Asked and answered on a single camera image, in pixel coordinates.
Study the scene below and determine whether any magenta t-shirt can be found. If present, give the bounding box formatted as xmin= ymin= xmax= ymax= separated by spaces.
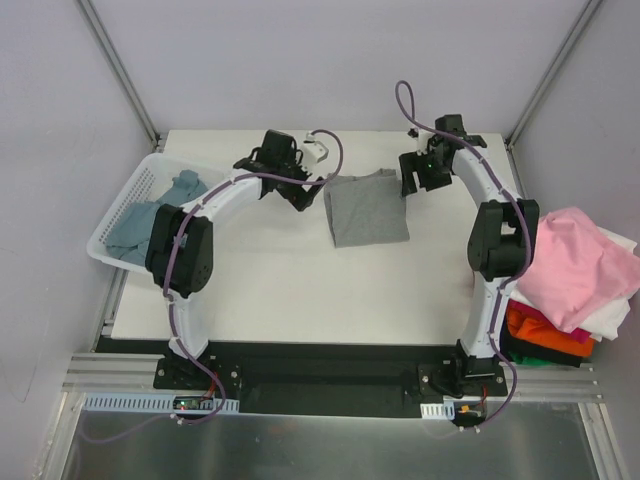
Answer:
xmin=507 ymin=299 xmax=591 ymax=345

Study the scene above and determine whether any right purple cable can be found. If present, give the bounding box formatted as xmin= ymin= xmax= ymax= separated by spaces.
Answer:
xmin=394 ymin=79 xmax=529 ymax=437

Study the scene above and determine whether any aluminium frame post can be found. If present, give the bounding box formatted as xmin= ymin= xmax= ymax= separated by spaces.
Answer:
xmin=75 ymin=0 xmax=165 ymax=152
xmin=505 ymin=0 xmax=605 ymax=152

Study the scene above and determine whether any orange t-shirt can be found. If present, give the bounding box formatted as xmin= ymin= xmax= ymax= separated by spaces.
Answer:
xmin=506 ymin=305 xmax=596 ymax=358

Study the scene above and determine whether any aluminium frame post left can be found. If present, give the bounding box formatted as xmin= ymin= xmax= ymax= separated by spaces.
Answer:
xmin=75 ymin=0 xmax=165 ymax=152

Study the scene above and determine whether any white plastic laundry basket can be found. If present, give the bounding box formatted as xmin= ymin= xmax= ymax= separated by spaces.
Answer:
xmin=86 ymin=153 xmax=225 ymax=275

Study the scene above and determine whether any right cable duct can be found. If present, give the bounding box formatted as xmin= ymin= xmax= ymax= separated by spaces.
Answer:
xmin=420 ymin=401 xmax=455 ymax=421

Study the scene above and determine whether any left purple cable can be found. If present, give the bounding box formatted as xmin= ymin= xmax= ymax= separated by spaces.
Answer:
xmin=74 ymin=128 xmax=346 ymax=444

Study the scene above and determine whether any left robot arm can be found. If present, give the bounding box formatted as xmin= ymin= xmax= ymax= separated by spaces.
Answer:
xmin=145 ymin=130 xmax=329 ymax=389

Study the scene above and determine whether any aluminium frame post right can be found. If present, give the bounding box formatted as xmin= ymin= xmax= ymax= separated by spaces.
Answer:
xmin=505 ymin=0 xmax=605 ymax=152

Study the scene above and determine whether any cable duct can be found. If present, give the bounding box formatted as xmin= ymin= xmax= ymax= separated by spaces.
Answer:
xmin=84 ymin=393 xmax=240 ymax=415
xmin=420 ymin=401 xmax=455 ymax=421

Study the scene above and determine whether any pink t-shirt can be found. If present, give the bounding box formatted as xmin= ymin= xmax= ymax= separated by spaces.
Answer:
xmin=517 ymin=206 xmax=640 ymax=333

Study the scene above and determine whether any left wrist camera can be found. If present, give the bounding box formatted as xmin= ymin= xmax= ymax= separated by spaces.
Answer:
xmin=300 ymin=131 xmax=329 ymax=166

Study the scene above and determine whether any grey t-shirt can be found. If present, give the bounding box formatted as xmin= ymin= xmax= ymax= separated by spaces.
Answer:
xmin=324 ymin=169 xmax=410 ymax=248

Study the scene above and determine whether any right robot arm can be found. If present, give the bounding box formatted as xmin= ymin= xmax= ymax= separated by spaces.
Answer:
xmin=399 ymin=114 xmax=539 ymax=359

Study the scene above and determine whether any black t-shirt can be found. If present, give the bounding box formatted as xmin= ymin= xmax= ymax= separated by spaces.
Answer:
xmin=500 ymin=302 xmax=588 ymax=368

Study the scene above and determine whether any blue-grey t-shirt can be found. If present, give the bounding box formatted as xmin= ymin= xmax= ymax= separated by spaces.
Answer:
xmin=105 ymin=170 xmax=208 ymax=267

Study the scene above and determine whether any purple cable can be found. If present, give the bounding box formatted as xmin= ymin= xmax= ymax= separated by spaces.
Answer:
xmin=394 ymin=79 xmax=529 ymax=437
xmin=74 ymin=128 xmax=346 ymax=444

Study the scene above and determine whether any aluminium front rail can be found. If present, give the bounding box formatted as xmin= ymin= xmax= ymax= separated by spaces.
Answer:
xmin=63 ymin=352 xmax=604 ymax=403

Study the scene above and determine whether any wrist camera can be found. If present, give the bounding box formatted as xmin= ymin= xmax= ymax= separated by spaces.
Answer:
xmin=407 ymin=127 xmax=433 ymax=155
xmin=300 ymin=131 xmax=329 ymax=166

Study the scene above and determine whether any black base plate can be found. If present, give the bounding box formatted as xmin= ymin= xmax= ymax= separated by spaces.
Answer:
xmin=153 ymin=342 xmax=507 ymax=418

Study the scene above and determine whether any left cable duct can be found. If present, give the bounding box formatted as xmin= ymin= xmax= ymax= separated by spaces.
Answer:
xmin=84 ymin=393 xmax=240 ymax=415

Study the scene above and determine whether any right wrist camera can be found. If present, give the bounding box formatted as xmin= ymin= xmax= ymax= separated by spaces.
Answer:
xmin=407 ymin=127 xmax=433 ymax=155

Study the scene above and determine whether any green t-shirt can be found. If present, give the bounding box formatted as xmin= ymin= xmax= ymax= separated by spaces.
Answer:
xmin=507 ymin=352 xmax=552 ymax=367

